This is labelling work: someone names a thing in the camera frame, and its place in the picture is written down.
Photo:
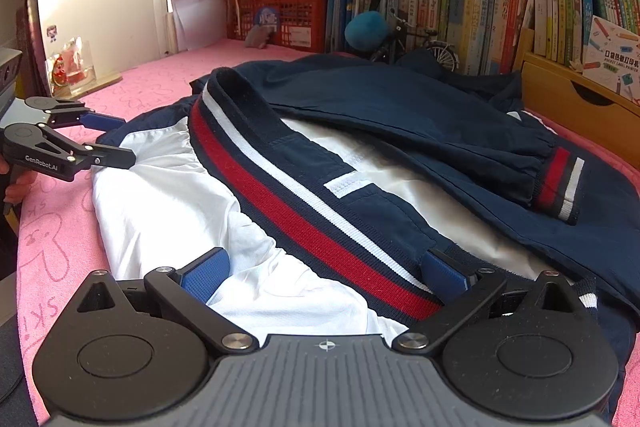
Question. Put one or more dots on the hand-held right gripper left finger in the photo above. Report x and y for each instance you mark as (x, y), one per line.
(205, 272)

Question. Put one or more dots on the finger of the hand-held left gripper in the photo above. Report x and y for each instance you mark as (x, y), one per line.
(112, 158)
(102, 123)

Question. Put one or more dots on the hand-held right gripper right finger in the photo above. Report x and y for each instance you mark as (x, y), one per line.
(442, 274)

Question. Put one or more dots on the navy white striped jacket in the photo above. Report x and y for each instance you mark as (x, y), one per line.
(350, 117)

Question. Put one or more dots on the person's left hand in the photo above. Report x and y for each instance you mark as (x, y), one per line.
(20, 189)

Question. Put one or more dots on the wooden board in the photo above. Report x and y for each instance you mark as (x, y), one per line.
(100, 86)

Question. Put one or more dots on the clear bag with toy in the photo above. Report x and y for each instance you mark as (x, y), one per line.
(70, 67)

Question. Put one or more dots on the white paper sheets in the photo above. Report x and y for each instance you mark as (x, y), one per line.
(195, 17)

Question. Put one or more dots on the grey figurine with blue sign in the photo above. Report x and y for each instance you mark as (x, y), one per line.
(257, 38)

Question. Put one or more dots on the wooden drawer organizer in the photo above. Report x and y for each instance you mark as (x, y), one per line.
(560, 107)

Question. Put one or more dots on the black model bicycle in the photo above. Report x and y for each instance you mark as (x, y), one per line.
(442, 57)

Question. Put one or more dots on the red plastic crate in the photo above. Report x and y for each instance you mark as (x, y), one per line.
(300, 14)

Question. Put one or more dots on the blue plush ball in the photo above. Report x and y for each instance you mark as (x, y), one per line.
(367, 32)

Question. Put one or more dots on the row of colourful books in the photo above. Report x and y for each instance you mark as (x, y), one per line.
(465, 7)

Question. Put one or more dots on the white printed carton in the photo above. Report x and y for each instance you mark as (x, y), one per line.
(615, 62)

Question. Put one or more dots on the small cartoon wall sticker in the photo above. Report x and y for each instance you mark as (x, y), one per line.
(51, 34)

